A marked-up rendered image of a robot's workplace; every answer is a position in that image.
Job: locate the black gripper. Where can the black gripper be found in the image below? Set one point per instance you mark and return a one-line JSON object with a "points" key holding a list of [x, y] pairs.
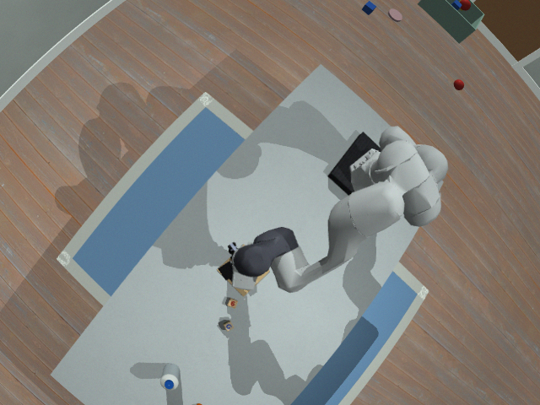
{"points": [[232, 248]]}

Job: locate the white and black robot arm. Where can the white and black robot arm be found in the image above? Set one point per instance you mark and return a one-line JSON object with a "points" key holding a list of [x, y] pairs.
{"points": [[376, 203]]}

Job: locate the tan flat mat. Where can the tan flat mat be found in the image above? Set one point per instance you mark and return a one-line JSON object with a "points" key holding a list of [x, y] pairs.
{"points": [[243, 292]]}

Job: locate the beige toy block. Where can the beige toy block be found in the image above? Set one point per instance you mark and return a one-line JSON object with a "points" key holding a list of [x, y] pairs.
{"points": [[232, 303]]}

